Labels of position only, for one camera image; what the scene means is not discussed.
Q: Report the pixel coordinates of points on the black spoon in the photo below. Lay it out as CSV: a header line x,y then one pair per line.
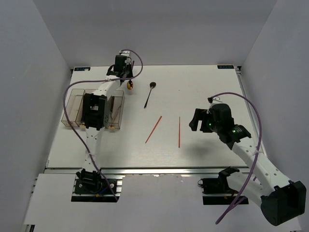
x,y
152,85

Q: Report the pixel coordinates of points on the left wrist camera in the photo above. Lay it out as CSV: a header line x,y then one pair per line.
x,y
124,53

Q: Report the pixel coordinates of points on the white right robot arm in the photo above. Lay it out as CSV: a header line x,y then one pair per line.
x,y
279,198

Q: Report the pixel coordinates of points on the blue label left corner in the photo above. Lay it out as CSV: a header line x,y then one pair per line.
x,y
81,69

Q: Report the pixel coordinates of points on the blue label right corner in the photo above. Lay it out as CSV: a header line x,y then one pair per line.
x,y
225,66

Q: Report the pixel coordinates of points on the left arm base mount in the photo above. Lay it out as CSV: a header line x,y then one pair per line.
x,y
91,187

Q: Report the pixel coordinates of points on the orange chopstick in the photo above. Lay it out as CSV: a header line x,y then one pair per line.
x,y
153,129
179,132

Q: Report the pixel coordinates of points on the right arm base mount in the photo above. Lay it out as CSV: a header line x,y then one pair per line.
x,y
216,190

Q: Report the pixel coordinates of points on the blue label corner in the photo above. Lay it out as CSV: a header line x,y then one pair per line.
x,y
225,66
81,69

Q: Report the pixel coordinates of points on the gold spoon purple handle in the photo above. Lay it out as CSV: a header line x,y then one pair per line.
x,y
130,82

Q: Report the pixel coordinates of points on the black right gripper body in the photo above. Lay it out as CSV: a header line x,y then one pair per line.
x,y
209,125

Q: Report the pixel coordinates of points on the clear container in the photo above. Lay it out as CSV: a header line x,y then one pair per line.
x,y
73,104
116,104
79,121

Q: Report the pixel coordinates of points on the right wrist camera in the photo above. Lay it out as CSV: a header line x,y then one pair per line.
x,y
214,100

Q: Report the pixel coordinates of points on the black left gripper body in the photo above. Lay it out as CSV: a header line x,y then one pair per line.
x,y
127,70

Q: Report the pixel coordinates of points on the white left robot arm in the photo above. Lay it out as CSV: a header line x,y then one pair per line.
x,y
96,114

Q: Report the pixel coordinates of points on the silver fork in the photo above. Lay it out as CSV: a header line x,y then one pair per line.
x,y
114,114

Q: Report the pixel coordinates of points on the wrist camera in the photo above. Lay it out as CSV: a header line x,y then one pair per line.
x,y
214,100
124,53

